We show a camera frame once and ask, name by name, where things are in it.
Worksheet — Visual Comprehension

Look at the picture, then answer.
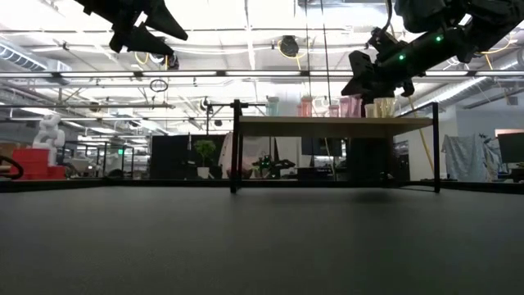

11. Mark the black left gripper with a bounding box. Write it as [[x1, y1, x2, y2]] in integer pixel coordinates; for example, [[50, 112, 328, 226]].
[[73, 0, 190, 57]]

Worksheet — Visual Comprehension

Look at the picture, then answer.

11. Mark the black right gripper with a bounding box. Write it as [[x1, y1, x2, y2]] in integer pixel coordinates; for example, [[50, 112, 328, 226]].
[[341, 49, 415, 104]]

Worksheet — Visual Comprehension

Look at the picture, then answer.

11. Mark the blue pill bottle white cap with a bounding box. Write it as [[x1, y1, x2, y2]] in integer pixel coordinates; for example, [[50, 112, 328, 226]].
[[265, 96, 281, 117]]

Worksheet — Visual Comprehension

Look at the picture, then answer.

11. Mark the black monitor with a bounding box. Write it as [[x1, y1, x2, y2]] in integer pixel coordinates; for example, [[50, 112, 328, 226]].
[[497, 131, 524, 164], [301, 137, 344, 157]]

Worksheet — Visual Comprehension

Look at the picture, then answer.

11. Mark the light blue hanging cloth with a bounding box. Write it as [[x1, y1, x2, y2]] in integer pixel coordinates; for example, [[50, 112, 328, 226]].
[[440, 133, 499, 183]]

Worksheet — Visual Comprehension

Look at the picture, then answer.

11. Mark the green potted plant white pot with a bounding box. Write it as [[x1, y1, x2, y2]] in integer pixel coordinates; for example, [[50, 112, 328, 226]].
[[193, 138, 217, 179]]

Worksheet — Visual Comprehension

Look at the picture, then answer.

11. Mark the black cabinet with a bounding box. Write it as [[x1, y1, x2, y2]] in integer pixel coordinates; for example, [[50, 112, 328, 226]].
[[150, 134, 224, 180]]

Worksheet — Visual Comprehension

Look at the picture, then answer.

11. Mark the red crate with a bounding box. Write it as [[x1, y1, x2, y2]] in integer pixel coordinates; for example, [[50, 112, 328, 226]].
[[11, 147, 66, 180]]

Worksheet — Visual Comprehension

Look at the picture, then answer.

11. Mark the black ceiling cable reel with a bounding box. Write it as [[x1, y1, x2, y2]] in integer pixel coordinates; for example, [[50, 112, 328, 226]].
[[149, 51, 180, 70], [279, 34, 300, 57]]

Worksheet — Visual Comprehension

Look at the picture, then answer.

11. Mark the wooden shelf black metal frame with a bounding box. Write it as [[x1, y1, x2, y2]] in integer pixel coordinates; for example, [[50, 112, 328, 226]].
[[229, 99, 441, 194]]

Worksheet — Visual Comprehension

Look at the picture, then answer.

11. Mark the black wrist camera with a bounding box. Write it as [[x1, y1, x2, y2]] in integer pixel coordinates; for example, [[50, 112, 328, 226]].
[[367, 26, 400, 57]]

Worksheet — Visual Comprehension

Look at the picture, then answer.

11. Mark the yellow hanging cable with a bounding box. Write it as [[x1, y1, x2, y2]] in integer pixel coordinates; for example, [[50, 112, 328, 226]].
[[407, 98, 436, 173]]

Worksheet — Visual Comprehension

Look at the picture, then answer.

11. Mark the silver ventilation duct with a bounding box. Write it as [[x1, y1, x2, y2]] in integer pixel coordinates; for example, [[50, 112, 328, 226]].
[[0, 40, 73, 83]]

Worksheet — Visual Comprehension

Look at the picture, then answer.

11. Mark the black table frame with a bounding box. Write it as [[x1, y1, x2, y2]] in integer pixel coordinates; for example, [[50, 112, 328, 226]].
[[0, 178, 524, 194]]

